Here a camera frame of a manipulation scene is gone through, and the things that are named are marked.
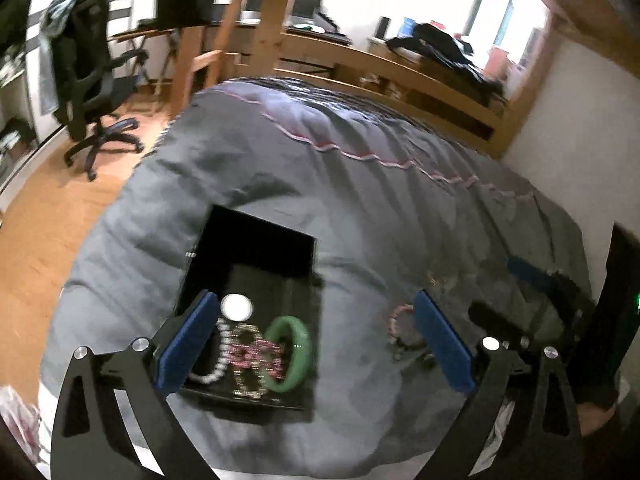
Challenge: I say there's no wooden desk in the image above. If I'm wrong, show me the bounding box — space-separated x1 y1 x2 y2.
110 18 352 114

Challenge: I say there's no pink and dark bead bracelet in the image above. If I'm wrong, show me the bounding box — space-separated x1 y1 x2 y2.
385 302 436 361

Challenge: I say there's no white shelf wardrobe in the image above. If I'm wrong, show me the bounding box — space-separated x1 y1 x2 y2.
0 39 47 212

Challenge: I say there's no green jade bangle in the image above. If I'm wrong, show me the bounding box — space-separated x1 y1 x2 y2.
262 315 312 393

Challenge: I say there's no white round disc in box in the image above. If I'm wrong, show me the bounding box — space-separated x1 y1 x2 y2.
220 294 254 323

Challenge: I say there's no grey duvet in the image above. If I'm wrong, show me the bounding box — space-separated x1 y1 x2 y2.
40 78 589 479

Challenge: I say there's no wooden bed frame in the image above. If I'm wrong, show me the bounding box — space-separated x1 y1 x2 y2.
170 0 639 158

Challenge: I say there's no wooden loft ladder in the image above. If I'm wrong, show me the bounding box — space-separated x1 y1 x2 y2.
205 0 244 88

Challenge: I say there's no gold chain bracelet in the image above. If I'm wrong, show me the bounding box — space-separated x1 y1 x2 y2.
230 323 271 401

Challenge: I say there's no black jewelry box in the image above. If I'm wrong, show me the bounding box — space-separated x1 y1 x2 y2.
175 206 320 411

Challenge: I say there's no white bead bracelet orange bead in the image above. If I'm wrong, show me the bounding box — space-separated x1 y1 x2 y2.
189 318 232 386

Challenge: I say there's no grey jacket on chair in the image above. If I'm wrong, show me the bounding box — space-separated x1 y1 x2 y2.
38 0 82 115

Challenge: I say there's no person's left hand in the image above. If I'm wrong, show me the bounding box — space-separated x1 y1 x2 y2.
577 402 617 438

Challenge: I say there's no black office chair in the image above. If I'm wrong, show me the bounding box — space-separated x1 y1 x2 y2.
53 0 149 181

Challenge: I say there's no dark clothes pile on desk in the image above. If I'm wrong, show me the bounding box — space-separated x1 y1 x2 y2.
385 23 503 98

